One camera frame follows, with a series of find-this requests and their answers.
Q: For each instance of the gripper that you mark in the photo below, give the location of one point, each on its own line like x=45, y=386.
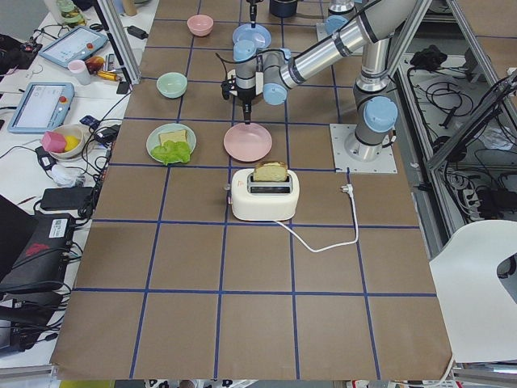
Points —
x=245, y=95
x=252, y=9

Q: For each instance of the blue plate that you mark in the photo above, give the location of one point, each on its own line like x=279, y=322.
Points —
x=257, y=33

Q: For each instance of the pink plate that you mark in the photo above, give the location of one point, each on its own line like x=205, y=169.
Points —
x=247, y=142

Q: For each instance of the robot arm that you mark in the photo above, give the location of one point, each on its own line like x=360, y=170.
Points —
x=380, y=29
x=339, y=13

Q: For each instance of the cream plate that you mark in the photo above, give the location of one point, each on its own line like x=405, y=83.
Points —
x=232, y=81

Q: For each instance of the dark blue pot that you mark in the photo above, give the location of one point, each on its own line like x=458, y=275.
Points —
x=283, y=8

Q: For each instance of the pink bowl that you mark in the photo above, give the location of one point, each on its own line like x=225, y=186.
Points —
x=200, y=25

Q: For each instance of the bread slice in toaster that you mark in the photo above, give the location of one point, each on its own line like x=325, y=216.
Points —
x=270, y=171

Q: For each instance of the bread slice on plate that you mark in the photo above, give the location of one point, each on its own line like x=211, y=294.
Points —
x=175, y=136

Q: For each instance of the green bowl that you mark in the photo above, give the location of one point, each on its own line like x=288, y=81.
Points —
x=172, y=85

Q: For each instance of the green plate with food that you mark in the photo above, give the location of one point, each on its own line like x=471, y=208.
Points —
x=153, y=139

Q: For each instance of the lettuce leaf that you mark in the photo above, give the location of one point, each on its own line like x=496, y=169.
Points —
x=172, y=152

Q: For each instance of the cream toaster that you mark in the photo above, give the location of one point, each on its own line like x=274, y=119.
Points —
x=263, y=201

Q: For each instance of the black power adapter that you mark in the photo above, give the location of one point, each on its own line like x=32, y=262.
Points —
x=137, y=32

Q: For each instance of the pink cup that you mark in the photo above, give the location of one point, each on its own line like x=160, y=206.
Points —
x=79, y=70

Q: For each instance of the blue teach pendant far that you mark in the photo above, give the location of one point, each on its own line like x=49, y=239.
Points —
x=78, y=44

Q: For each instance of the blue teach pendant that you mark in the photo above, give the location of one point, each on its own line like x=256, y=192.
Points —
x=43, y=107
x=78, y=44

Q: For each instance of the bowl with toy fruit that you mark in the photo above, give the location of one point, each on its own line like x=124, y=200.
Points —
x=66, y=142

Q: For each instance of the blue teach pendant near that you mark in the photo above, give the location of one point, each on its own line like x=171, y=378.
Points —
x=43, y=107

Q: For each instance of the white chair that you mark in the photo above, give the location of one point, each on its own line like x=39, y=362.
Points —
x=479, y=313

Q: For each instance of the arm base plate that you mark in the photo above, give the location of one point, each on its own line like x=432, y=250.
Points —
x=350, y=155

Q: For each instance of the aluminium frame post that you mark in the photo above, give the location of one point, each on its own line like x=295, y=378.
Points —
x=117, y=36

